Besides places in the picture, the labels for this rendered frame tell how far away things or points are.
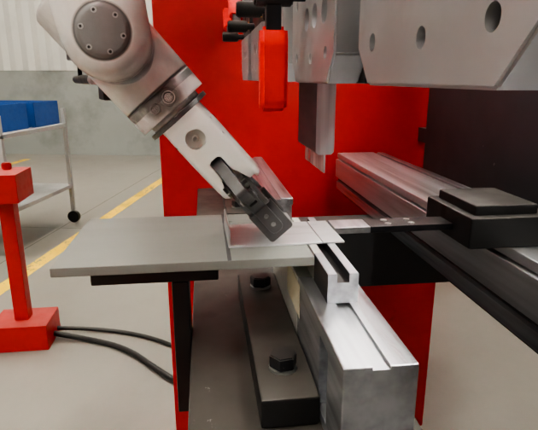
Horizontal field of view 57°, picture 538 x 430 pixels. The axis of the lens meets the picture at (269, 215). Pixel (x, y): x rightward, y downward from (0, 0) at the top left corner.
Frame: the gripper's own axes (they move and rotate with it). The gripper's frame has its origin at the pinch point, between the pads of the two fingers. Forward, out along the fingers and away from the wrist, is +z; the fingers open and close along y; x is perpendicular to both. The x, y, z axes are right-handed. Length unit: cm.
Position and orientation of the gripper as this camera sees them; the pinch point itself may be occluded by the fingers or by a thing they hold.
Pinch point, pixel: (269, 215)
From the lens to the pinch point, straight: 58.5
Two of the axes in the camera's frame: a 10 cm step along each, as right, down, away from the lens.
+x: -7.5, 6.5, 0.8
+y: -1.3, -2.6, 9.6
